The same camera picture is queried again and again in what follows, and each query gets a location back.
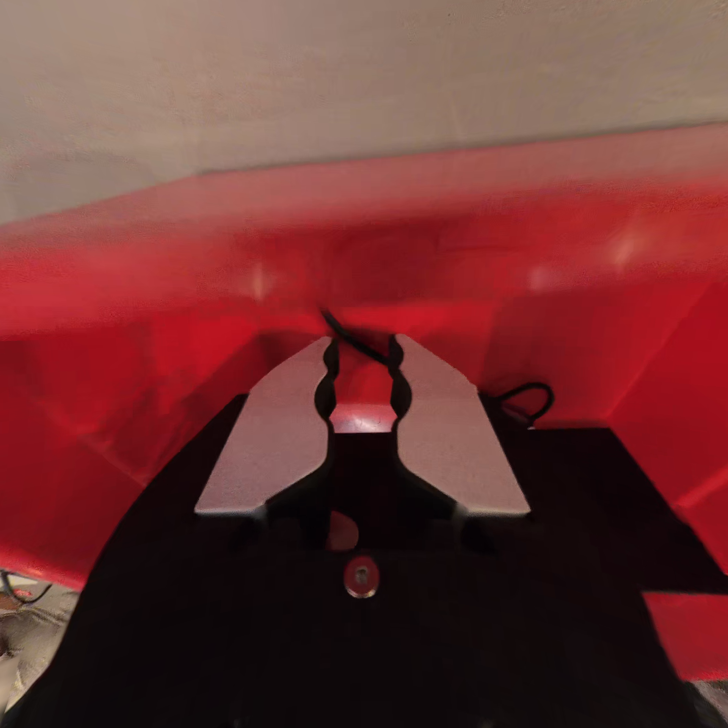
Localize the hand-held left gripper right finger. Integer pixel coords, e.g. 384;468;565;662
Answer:
388;333;532;518

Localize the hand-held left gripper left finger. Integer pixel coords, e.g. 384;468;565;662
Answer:
193;336;341;518

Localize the red plastic bin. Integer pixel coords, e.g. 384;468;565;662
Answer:
0;122;728;683

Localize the black usb-c cable orange plug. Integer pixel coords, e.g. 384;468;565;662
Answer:
320;309;556;428

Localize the black floor cable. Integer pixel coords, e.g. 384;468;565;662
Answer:
0;569;55;606

